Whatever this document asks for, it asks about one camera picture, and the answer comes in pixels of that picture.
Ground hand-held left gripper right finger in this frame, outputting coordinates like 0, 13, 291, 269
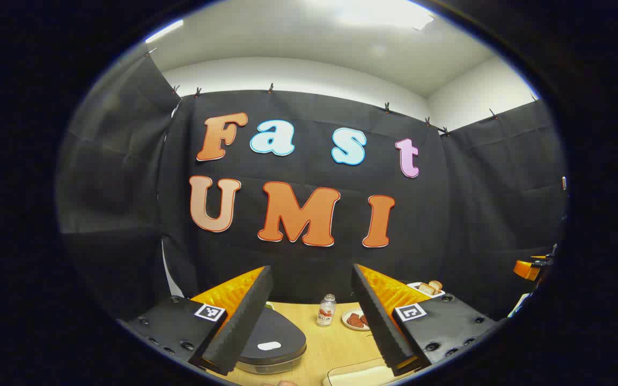
351, 264, 497, 377

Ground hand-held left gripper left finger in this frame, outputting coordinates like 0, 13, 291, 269
119, 265, 274, 376

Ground black and silver rice cooker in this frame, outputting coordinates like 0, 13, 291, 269
234, 303, 307, 375

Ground white oval plate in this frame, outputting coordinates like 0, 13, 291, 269
342, 308, 371, 331

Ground small clear drink bottle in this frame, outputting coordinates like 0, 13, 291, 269
317, 294, 337, 327

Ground white toaster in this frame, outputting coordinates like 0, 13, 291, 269
408, 282, 445, 299

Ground clear plastic tray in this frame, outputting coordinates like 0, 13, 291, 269
322, 358, 395, 386

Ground row of black clips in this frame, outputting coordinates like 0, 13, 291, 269
148, 48, 500, 135

